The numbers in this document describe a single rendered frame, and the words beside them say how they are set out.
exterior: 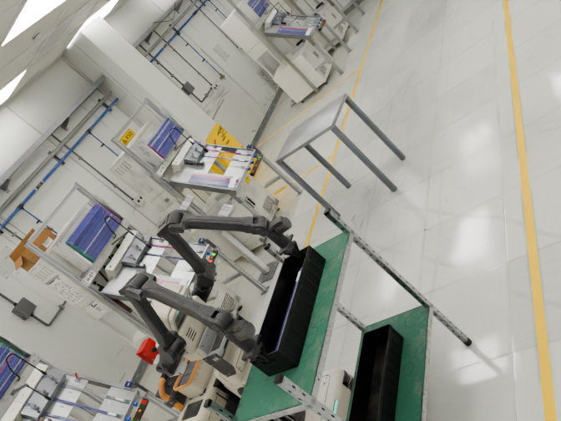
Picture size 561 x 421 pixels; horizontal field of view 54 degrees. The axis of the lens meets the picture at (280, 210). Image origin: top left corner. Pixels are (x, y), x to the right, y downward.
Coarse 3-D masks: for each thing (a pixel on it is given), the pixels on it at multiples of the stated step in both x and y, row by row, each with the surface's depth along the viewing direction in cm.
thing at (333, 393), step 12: (324, 372) 315; (336, 372) 306; (324, 384) 305; (336, 384) 300; (348, 384) 307; (324, 396) 298; (336, 396) 295; (348, 396) 301; (336, 408) 291; (300, 420) 302; (312, 420) 292; (324, 420) 286
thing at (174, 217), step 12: (168, 216) 246; (180, 216) 245; (168, 228) 242; (168, 240) 249; (180, 240) 252; (180, 252) 255; (192, 252) 258; (192, 264) 261; (204, 264) 264; (204, 276) 263
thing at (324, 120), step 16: (320, 112) 471; (336, 112) 437; (304, 128) 475; (320, 128) 442; (336, 128) 429; (288, 144) 479; (304, 144) 448; (352, 144) 435; (320, 160) 512; (368, 160) 441; (336, 176) 520; (384, 176) 448
